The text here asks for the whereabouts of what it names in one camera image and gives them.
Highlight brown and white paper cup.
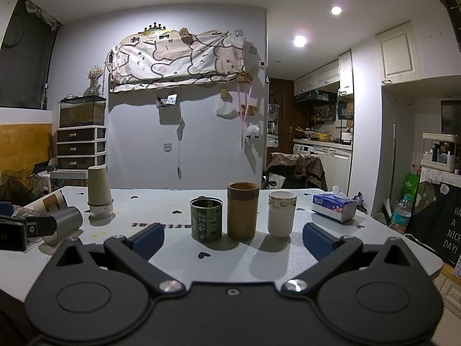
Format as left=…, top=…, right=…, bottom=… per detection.
left=22, top=189, right=70, bottom=217

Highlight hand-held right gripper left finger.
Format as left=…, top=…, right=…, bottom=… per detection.
left=53, top=223, right=185, bottom=294

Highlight grey cup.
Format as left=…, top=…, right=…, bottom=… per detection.
left=42, top=206, right=84, bottom=247

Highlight white plastic drawer unit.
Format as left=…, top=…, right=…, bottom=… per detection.
left=56, top=125, right=108, bottom=171

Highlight green plastic bag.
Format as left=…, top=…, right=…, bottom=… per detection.
left=401, top=173, right=421, bottom=200

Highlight printed blanket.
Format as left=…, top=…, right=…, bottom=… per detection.
left=107, top=29, right=247, bottom=93

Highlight white patterned cup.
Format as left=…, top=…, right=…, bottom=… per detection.
left=267, top=190, right=298, bottom=238

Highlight brown bamboo cup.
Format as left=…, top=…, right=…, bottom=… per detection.
left=226, top=182, right=260, bottom=240

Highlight plastic water bottle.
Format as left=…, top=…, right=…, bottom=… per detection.
left=390, top=195, right=413, bottom=235

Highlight dark window curtain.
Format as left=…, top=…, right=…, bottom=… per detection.
left=0, top=0, right=63, bottom=111

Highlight white kitchen upper cabinets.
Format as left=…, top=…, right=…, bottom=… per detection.
left=293, top=50, right=354, bottom=98

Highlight blue tissue box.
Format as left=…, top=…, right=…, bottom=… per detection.
left=311, top=185, right=364, bottom=223

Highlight white wall cabinet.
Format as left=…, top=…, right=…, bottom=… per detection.
left=375, top=21, right=423, bottom=86

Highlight white mop handle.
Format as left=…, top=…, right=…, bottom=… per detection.
left=390, top=124, right=397, bottom=210

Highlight glass fish tank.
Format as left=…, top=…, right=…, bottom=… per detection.
left=59, top=95, right=107, bottom=128

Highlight white cosmetics shelf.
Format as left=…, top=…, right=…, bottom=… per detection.
left=421, top=133, right=461, bottom=175

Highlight beige paper cup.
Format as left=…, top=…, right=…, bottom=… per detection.
left=87, top=165, right=114, bottom=219

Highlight chair with brown jacket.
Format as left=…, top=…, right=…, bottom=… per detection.
left=266, top=152, right=328, bottom=191

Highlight white face mask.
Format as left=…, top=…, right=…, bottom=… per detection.
left=216, top=100, right=239, bottom=119

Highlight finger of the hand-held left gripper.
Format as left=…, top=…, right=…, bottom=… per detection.
left=0, top=202, right=37, bottom=219
left=24, top=216, right=58, bottom=239

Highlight green tin can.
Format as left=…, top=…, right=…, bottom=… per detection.
left=190, top=197, right=224, bottom=242

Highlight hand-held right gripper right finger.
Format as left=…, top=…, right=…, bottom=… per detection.
left=281, top=223, right=408, bottom=294

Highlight black chalkboard sign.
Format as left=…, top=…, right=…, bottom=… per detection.
left=406, top=180, right=461, bottom=264

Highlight dried flower bouquet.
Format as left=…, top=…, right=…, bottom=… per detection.
left=84, top=65, right=103, bottom=97

